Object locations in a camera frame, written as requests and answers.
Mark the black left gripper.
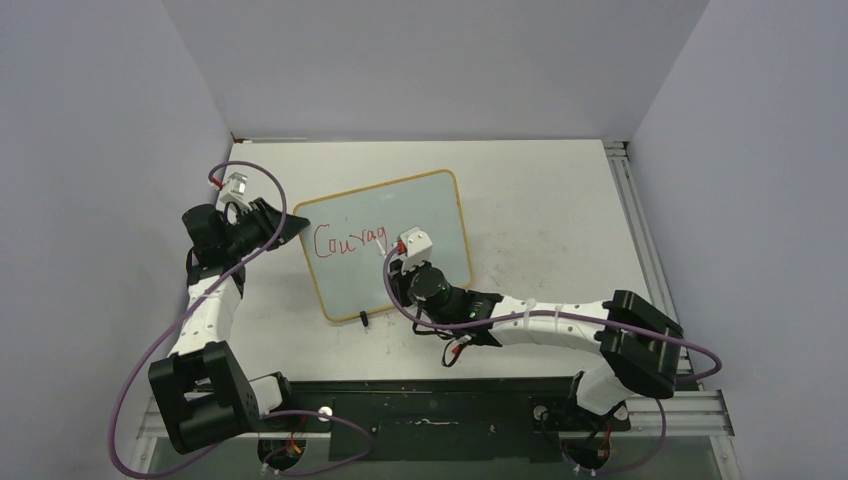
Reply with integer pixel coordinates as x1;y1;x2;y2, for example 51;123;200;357
223;198;308;258

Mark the red capped whiteboard marker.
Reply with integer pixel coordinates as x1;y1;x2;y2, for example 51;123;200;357
375;240;387;258

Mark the yellow framed whiteboard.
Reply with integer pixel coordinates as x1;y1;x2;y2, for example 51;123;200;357
294;169;473;322

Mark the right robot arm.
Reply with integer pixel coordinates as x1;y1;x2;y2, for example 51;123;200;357
383;259;683;428

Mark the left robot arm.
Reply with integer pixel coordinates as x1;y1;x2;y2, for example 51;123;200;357
148;198;310;454

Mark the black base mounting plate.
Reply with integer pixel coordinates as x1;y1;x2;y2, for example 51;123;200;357
231;376;704;465

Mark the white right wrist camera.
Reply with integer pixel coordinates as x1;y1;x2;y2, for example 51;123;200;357
398;227;433;273

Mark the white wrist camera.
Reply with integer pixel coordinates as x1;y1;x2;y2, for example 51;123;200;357
218;172;248;208
398;227;433;273

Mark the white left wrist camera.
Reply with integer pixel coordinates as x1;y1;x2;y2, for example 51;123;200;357
218;172;248;208

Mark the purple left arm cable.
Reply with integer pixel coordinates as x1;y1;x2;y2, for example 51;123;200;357
108;159;379;480

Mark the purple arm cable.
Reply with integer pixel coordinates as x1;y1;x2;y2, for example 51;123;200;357
108;159;379;480
382;243;725;477

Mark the aluminium frame rail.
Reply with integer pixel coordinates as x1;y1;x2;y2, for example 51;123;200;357
132;140;743;480

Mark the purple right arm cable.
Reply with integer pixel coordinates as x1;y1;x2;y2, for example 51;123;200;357
382;243;725;477

